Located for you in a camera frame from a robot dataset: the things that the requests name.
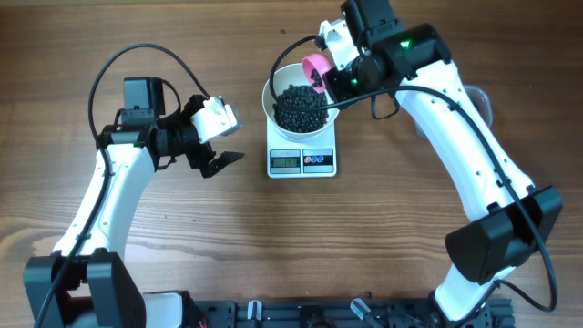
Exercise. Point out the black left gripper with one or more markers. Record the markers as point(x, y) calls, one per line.
point(204, 152)

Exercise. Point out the white digital kitchen scale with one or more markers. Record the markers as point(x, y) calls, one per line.
point(301, 158)

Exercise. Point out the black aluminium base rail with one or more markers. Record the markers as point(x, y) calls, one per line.
point(406, 313)

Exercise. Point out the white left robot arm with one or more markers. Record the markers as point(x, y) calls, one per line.
point(84, 281)

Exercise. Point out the black beans in bowl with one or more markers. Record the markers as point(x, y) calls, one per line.
point(300, 121)

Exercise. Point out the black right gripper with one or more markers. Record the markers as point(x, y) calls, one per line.
point(335, 85)

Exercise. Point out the cream white bowl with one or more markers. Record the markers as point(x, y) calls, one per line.
point(291, 75)

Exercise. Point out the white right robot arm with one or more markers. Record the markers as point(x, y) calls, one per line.
point(509, 219)

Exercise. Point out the pink scoop with blue handle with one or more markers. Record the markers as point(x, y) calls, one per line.
point(314, 67)

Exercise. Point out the clear plastic food container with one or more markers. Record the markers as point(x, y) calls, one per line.
point(478, 107)

